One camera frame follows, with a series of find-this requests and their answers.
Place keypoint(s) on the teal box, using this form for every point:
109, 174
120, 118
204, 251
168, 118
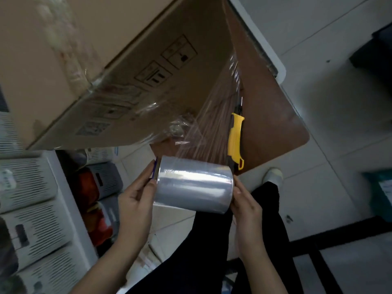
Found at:
379, 194

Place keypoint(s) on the large brown cardboard box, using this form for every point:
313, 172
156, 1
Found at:
128, 58

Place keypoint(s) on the red orange bag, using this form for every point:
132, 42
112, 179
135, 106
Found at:
99, 225
87, 188

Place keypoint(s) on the person's black trousers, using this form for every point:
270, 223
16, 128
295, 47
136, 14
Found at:
199, 257

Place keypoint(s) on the person's left thumb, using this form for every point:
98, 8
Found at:
146, 172

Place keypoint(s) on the person's right thumb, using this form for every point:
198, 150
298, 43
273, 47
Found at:
242, 186

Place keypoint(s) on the person's right hand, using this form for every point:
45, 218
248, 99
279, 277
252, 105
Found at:
248, 223

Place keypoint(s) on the person's right forearm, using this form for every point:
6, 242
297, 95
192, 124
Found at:
260, 275

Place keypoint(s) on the yellow black utility knife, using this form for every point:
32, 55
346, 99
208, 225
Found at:
234, 140

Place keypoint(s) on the person's left hand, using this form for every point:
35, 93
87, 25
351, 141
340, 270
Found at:
134, 211

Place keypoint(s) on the grey perforated storage basket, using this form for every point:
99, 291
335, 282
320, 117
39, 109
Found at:
105, 180

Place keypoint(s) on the person's left forearm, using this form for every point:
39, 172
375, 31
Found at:
113, 267

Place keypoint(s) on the clear stretch film roll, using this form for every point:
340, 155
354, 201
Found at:
193, 185

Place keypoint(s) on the white perforated storage basket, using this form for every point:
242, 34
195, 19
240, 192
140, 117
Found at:
9, 134
58, 275
39, 229
23, 180

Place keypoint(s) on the person's white shoe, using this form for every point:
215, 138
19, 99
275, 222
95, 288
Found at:
273, 176

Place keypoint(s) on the black metal table frame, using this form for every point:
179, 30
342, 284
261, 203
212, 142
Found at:
321, 241

